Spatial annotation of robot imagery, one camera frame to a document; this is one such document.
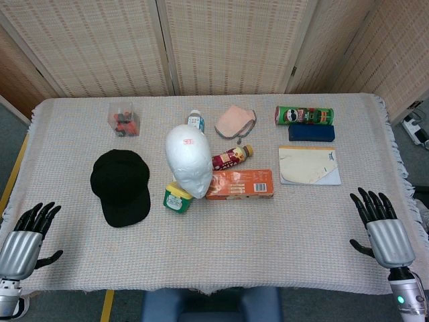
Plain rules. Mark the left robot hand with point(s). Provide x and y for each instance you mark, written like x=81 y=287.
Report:
x=20 y=242

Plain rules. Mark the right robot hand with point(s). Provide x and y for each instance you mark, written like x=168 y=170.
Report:
x=388 y=239

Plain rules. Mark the black baseball cap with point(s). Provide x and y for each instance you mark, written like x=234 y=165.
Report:
x=120 y=188

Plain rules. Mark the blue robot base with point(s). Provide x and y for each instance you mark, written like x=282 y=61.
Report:
x=211 y=304

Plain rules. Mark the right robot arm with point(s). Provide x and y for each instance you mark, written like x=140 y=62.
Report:
x=407 y=295

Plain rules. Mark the white foam mannequin head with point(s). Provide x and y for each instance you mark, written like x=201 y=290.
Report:
x=189 y=157

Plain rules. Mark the white notepad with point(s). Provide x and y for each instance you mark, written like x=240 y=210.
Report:
x=308 y=166

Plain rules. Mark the white power strip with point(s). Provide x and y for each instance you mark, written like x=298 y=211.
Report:
x=415 y=129

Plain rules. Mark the dark blue case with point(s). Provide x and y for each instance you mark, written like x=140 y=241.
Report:
x=311 y=133

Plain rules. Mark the green Pringles can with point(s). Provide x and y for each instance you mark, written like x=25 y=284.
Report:
x=303 y=115

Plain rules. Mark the orange cardboard box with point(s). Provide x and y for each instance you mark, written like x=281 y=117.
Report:
x=241 y=185

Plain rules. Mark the clear plastic box of items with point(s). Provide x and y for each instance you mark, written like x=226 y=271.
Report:
x=124 y=121

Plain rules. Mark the green yellow-lidded jar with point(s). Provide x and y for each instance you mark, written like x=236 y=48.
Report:
x=176 y=201

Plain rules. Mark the white woven tablecloth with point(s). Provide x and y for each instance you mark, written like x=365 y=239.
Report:
x=214 y=241

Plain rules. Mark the dark red drink bottle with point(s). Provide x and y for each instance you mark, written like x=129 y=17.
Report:
x=231 y=158

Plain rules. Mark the pink cloth pouch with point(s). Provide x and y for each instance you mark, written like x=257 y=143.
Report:
x=233 y=121

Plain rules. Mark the white-capped blue-label bottle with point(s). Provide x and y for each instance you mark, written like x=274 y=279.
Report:
x=196 y=121

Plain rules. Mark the bamboo folding screen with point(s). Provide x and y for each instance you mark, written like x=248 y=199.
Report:
x=214 y=43

